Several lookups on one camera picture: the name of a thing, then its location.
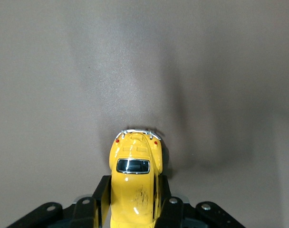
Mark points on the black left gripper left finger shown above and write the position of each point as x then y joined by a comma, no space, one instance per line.
87,213

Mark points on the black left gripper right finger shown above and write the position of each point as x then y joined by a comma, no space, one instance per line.
177,216

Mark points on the yellow beetle toy car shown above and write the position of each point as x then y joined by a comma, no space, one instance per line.
132,190

